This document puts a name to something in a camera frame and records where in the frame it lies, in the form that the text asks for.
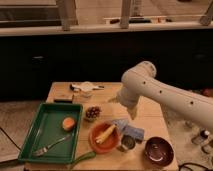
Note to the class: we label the yellow banana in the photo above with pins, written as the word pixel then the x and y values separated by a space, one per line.
pixel 103 136

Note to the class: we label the small metal cup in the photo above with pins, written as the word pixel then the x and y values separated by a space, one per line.
pixel 127 143

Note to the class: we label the silver fork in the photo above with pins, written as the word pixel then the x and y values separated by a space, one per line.
pixel 46 148

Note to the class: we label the orange fruit half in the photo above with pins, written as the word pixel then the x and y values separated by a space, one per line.
pixel 68 123

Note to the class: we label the red bowl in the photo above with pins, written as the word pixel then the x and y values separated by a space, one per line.
pixel 109 144

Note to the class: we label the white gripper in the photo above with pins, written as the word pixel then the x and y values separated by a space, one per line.
pixel 129 99

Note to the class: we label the green utensil handle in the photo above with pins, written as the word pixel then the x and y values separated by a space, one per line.
pixel 86 156

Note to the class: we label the bunch of dark grapes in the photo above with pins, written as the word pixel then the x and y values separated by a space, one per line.
pixel 92 113

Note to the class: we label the green tray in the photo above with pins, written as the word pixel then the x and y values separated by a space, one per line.
pixel 46 128

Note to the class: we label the dark brown bowl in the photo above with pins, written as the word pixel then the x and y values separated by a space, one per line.
pixel 159 152

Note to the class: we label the grey cloth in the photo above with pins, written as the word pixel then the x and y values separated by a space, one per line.
pixel 120 124

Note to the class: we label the white black kitchen tool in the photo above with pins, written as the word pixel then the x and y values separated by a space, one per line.
pixel 85 86

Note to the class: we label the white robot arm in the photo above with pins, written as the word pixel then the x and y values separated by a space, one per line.
pixel 140 81

